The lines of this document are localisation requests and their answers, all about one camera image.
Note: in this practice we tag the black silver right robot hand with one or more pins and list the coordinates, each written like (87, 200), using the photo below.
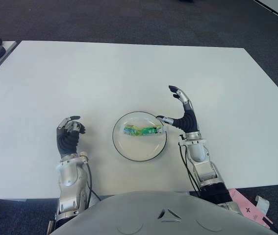
(190, 122)

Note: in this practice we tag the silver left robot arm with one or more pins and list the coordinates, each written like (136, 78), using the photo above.
(70, 181)

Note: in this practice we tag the white plate with black rim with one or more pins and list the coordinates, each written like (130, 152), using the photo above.
(138, 147)

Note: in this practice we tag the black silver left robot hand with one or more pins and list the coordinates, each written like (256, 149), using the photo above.
(67, 144)

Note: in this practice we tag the green snack packet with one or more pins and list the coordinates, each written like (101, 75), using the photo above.
(141, 131)

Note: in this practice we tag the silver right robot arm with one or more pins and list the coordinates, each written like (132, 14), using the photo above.
(202, 164)

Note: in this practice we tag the grey robot torso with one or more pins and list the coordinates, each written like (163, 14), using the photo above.
(153, 215)

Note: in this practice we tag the white paper strip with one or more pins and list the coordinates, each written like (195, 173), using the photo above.
(262, 203)

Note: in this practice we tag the pink cardboard box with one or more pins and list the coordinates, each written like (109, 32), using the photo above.
(249, 208)

